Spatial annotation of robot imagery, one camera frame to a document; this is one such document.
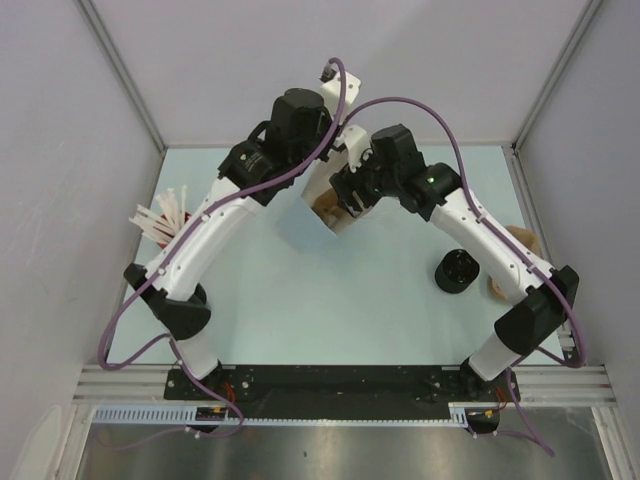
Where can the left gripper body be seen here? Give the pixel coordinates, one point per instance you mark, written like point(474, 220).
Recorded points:
point(324, 124)

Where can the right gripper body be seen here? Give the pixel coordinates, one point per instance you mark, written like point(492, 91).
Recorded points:
point(371, 181)

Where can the light blue paper bag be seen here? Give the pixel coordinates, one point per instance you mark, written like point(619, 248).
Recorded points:
point(299, 226)

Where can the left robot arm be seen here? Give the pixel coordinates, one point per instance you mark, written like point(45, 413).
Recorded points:
point(252, 174)

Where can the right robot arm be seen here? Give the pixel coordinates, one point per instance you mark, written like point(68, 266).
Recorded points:
point(540, 295)

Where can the red straw cup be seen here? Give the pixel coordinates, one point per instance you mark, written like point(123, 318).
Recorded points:
point(165, 234)

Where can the brown cardboard cup carrier stack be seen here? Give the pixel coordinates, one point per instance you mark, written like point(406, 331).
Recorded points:
point(530, 241)

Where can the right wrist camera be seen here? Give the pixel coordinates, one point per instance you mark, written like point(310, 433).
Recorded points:
point(353, 144)

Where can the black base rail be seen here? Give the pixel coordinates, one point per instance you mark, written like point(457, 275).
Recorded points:
point(341, 392)

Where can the white cable duct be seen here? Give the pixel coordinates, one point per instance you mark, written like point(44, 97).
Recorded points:
point(453, 416)

